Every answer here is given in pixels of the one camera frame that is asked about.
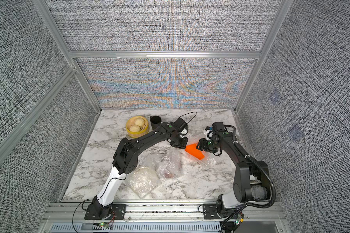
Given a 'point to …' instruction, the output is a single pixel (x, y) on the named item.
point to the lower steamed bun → (134, 128)
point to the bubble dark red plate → (168, 162)
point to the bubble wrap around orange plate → (208, 158)
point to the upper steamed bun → (139, 121)
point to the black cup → (155, 121)
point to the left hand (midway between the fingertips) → (189, 146)
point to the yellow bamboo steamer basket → (145, 128)
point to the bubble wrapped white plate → (143, 180)
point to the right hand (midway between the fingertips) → (200, 143)
